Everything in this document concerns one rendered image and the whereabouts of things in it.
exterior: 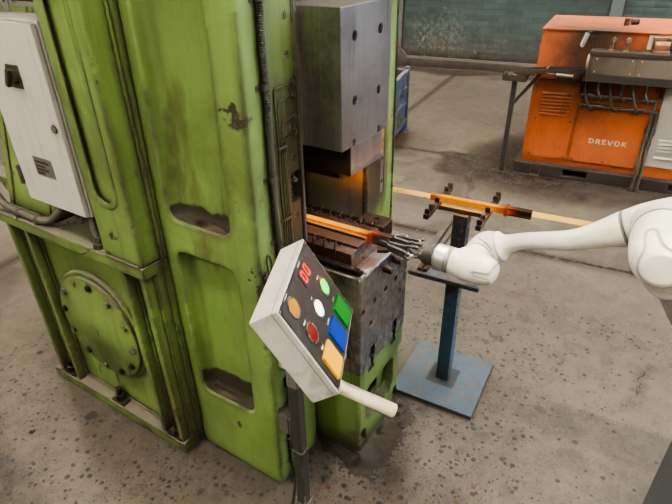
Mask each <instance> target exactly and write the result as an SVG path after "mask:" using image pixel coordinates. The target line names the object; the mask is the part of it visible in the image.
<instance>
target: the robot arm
mask: <svg viewBox="0 0 672 504"><path fill-rule="evenodd" d="M371 242H374V243H377V244H380V245H384V246H387V251H389V252H391V253H393V254H396V255H398V256H400V257H402V258H404V259H405V260H406V261H409V260H410V258H415V259H420V260H421V262H422V263H424V264H427V265H430V266H432V268H433V269H436V270H439V271H442V272H444V273H448V274H450V275H452V276H453V277H455V278H457V279H459V280H462V281H465V282H468V283H472V284H477V285H491V284H493V283H494V282H495V280H496V279H497V277H498V274H499V270H500V265H499V263H500V262H502V261H504V260H507V258H508V256H509V254H511V253H512V252H515V251H518V250H522V249H538V250H553V251H577V250H587V249H597V248H611V247H628V260H629V265H630V268H631V270H632V272H633V274H634V275H635V277H636V278H637V279H638V280H639V281H640V282H641V283H642V284H643V285H644V287H645V288H646V289H647V291H648V292H649V293H650V294H652V295H653V296H655V297H657V298H659V300H660V303H661V305H662V307H663V309H664V311H665V314H666V316H667V318H668V320H669V322H670V325H671V327H672V197H668V198H663V199H658V200H654V201H650V202H646V203H642V204H638V205H636V206H633V207H630V208H628V209H625V210H622V211H619V212H616V213H614V214H612V215H610V216H608V217H606V218H603V219H601V220H599V221H596V222H594V223H591V224H589V225H586V226H583V227H580V228H576V229H572V230H565V231H547V232H527V233H517V234H510V235H504V234H502V233H501V232H499V231H497V232H493V231H485V232H481V233H479V234H477V235H476V236H475V237H473V238H472V239H471V240H470V241H469V242H468V244H467V245H466V247H462V248H455V247H451V246H448V245H444V244H439V245H437V244H434V243H430V242H427V243H426V244H425V243H424V239H423V238H414V237H409V236H404V235H397V236H394V242H392V241H390V239H389V238H385V237H381V236H378V235H374V234H372V240H371Z"/></svg>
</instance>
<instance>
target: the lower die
mask: <svg viewBox="0 0 672 504"><path fill-rule="evenodd" d="M306 214H310V215H314V216H317V217H321V218H325V219H328V220H332V221H336V222H339V223H343V224H347V225H350V226H354V227H358V228H361V229H365V230H369V231H371V230H372V229H375V230H377V231H379V228H375V227H372V226H371V227H369V226H368V225H364V224H359V223H357V222H353V221H350V222H349V220H346V219H342V218H340V219H339V218H338V217H335V216H331V215H330V216H329V215H327V214H324V213H319V212H316V211H313V210H311V211H309V209H306ZM307 231H308V233H309V236H308V240H307V241H306V243H307V245H308V246H309V248H310V249H311V251H312V252H313V247H312V238H313V236H314V235H315V234H318V235H319V240H317V235H316V236H315V238H314V252H315V254H316V255H319V256H323V240H324V238H325V237H329V239H330V242H328V239H326V240H325V256H326V258H328V259H331V260H333V259H334V243H335V241H336V240H339V241H340V246H339V245H338V242H337V243H336V246H335V251H336V261H338V262H341V263H344V264H347V265H350V266H353V267H356V266H357V265H358V264H359V263H360V262H362V261H363V260H364V259H365V258H366V257H367V256H368V255H369V254H370V253H371V252H372V251H374V250H375V249H376V248H377V246H378V245H375V244H371V243H366V239H367V238H366V237H364V236H361V235H357V234H354V233H350V232H347V231H343V230H340V229H336V228H333V227H329V226H326V225H322V224H319V223H315V222H312V221H308V220H307ZM363 256H364V258H363ZM362 258H363V259H362Z"/></svg>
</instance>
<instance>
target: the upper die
mask: <svg viewBox="0 0 672 504"><path fill-rule="evenodd" d="M380 156H381V130H380V131H377V133H375V134H373V135H371V136H370V137H368V138H366V139H365V140H363V141H361V142H359V143H358V144H356V145H353V146H352V147H351V148H349V149H347V150H346V151H344V152H342V153H341V152H336V151H332V150H327V149H322V148H317V147H312V146H307V145H303V158H304V166H306V167H310V168H314V169H319V170H323V171H328V172H332V173H337V174H341V175H345V176H350V177H351V176H353V175H354V174H356V173H357V172H359V171H360V170H362V169H363V168H365V167H366V166H368V165H369V164H371V163H372V162H374V161H375V160H377V159H378V158H380Z"/></svg>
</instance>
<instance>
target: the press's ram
mask: <svg viewBox="0 0 672 504"><path fill-rule="evenodd" d="M295 6H296V25H297V44H298V63H299V82H300V101H301V120H302V139H303V145H307V146H312V147H317V148H322V149H327V150H332V151H336V152H341V153H342V152H344V151H346V150H347V149H349V148H351V147H352V146H353V145H356V144H358V143H359V142H361V141H363V140H365V139H366V138H368V137H370V136H371V135H373V134H375V133H377V131H380V130H382V129H383V128H385V127H387V126H388V107H389V77H390V47H391V17H392V0H295Z"/></svg>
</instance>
